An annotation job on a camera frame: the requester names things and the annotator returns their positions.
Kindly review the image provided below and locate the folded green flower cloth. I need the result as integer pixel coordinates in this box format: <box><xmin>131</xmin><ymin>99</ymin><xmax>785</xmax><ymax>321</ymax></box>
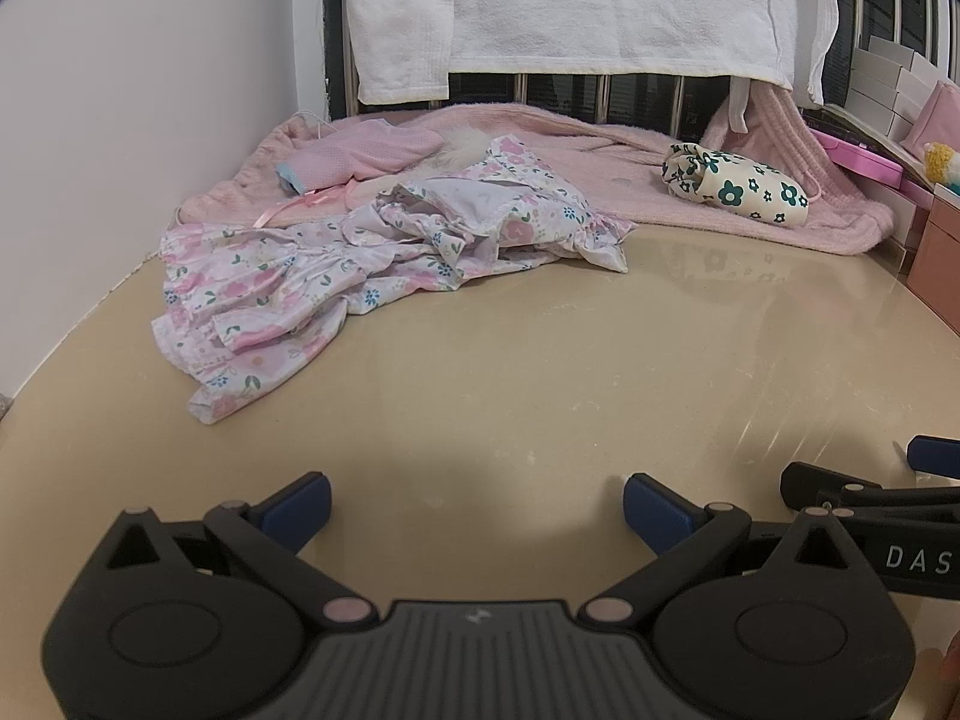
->
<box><xmin>660</xmin><ymin>141</ymin><xmax>812</xmax><ymax>230</ymax></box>

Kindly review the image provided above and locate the pink knit garment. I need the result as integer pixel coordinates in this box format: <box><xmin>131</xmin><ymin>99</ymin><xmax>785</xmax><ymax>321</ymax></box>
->
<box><xmin>276</xmin><ymin>124</ymin><xmax>445</xmax><ymax>200</ymax></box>

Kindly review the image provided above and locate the person's right hand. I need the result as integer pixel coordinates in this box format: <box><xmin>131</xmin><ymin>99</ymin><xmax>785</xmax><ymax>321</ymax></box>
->
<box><xmin>937</xmin><ymin>630</ymin><xmax>960</xmax><ymax>700</ymax></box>

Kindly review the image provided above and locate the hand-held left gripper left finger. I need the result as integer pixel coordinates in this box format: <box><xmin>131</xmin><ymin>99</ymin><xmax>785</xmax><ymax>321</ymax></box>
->
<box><xmin>101</xmin><ymin>471</ymin><xmax>378</xmax><ymax>627</ymax></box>

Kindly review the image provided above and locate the metal bed rail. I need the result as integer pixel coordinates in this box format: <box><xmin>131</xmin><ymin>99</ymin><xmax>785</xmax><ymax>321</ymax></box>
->
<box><xmin>324</xmin><ymin>0</ymin><xmax>960</xmax><ymax>132</ymax></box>

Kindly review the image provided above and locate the white towel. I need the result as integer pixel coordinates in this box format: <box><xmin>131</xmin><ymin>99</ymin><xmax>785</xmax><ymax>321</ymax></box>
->
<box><xmin>341</xmin><ymin>0</ymin><xmax>839</xmax><ymax>107</ymax></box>

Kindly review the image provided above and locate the pink floral dress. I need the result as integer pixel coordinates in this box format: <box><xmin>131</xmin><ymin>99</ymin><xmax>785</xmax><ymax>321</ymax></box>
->
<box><xmin>150</xmin><ymin>133</ymin><xmax>638</xmax><ymax>426</ymax></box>

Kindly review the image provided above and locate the stack of white boxes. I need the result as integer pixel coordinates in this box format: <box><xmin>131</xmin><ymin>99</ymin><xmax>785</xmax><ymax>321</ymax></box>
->
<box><xmin>846</xmin><ymin>34</ymin><xmax>944</xmax><ymax>143</ymax></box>

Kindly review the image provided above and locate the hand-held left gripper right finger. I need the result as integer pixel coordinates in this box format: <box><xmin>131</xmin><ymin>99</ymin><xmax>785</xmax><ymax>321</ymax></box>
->
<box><xmin>583</xmin><ymin>472</ymin><xmax>871</xmax><ymax>627</ymax></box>

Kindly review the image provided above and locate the pink ribbed hanging cloth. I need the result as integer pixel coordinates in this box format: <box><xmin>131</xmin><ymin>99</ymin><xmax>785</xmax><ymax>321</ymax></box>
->
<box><xmin>701</xmin><ymin>79</ymin><xmax>830</xmax><ymax>166</ymax></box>

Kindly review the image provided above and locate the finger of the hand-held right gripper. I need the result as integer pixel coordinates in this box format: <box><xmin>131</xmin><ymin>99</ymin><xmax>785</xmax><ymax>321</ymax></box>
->
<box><xmin>780</xmin><ymin>461</ymin><xmax>890</xmax><ymax>520</ymax></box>
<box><xmin>906</xmin><ymin>435</ymin><xmax>960</xmax><ymax>481</ymax></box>

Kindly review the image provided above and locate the yellow plush toy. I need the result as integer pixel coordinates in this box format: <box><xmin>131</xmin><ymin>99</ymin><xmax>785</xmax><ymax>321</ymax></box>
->
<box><xmin>922</xmin><ymin>141</ymin><xmax>960</xmax><ymax>188</ymax></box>

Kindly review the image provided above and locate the pink pouch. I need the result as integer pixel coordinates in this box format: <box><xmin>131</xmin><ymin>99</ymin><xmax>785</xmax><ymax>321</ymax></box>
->
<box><xmin>896</xmin><ymin>79</ymin><xmax>960</xmax><ymax>166</ymax></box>

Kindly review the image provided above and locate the pink fleece blanket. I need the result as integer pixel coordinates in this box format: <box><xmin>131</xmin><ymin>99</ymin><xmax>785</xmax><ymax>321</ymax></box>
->
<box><xmin>174</xmin><ymin>82</ymin><xmax>897</xmax><ymax>257</ymax></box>

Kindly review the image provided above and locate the brown cardboard box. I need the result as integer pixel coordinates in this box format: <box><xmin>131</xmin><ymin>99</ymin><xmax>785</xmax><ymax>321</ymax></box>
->
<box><xmin>904</xmin><ymin>187</ymin><xmax>960</xmax><ymax>346</ymax></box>

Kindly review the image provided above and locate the pink plastic box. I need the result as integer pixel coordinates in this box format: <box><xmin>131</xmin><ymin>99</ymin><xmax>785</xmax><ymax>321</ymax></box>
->
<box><xmin>814</xmin><ymin>127</ymin><xmax>912</xmax><ymax>185</ymax></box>

